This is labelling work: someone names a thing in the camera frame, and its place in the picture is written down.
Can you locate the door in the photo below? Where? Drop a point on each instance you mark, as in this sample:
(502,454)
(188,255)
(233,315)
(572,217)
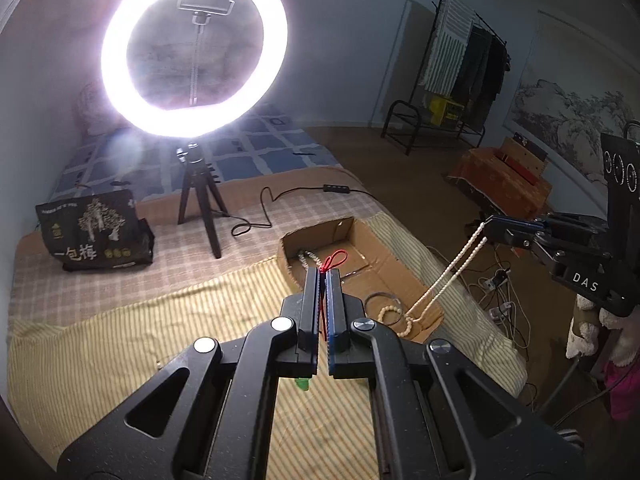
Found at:
(400,60)

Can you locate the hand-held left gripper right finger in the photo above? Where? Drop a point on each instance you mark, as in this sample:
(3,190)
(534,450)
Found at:
(336,320)

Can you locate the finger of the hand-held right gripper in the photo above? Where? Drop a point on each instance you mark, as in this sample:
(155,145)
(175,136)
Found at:
(565,247)
(515,230)

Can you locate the blue plaid bedsheet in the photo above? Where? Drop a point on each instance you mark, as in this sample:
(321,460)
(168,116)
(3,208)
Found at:
(260,150)

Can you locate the grey hanging garment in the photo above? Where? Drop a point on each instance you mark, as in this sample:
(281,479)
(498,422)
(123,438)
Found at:
(472,70)

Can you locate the rolled floral quilt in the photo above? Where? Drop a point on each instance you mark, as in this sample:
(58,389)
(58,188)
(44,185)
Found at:
(87,110)

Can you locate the black clothes rack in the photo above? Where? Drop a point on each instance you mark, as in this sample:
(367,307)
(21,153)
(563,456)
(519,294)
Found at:
(442,0)

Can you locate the white striped towel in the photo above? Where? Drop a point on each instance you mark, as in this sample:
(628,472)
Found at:
(450,45)

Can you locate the black printed bag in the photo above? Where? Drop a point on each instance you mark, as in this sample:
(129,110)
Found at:
(95,235)

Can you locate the cardboard box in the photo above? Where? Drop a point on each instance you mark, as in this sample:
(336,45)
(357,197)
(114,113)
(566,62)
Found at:
(395,265)

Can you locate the black tripod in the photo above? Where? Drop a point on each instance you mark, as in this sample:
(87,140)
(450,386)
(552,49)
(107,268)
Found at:
(192,180)

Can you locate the person's pink garment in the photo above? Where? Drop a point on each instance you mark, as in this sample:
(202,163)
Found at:
(622,390)

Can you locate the black bangle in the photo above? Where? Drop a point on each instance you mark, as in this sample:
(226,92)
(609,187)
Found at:
(366,302)

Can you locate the yellow box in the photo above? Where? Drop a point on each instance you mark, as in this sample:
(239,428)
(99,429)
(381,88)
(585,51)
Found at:
(445,110)

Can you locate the yellow striped cloth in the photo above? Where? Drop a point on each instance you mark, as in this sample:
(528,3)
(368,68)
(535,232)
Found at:
(125,360)

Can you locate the wooden box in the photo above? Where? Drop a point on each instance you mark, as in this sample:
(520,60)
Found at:
(525,155)

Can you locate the landscape wall painting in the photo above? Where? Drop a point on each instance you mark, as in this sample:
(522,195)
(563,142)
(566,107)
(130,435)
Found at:
(565,95)

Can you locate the white power strip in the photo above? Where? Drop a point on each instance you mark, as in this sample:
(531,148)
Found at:
(500,311)

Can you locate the black hanging garment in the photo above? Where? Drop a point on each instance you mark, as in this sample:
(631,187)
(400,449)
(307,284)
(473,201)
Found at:
(495,85)

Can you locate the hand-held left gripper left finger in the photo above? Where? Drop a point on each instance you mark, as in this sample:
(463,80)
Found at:
(311,320)

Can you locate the beige checked blanket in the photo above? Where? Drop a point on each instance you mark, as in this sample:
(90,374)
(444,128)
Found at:
(100,290)

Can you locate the phone holder with gooseneck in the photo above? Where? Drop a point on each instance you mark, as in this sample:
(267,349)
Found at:
(202,17)

